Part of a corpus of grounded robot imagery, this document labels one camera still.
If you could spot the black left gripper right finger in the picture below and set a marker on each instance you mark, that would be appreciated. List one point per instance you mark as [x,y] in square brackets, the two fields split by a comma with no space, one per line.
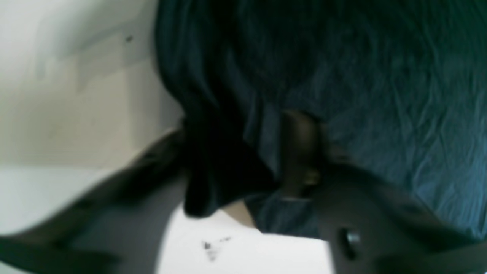
[371,226]

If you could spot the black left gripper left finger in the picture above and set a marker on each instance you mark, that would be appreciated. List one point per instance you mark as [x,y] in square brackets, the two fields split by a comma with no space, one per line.
[117,227]

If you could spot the black T-shirt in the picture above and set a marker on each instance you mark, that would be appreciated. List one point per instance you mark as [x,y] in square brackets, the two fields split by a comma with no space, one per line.
[400,86]

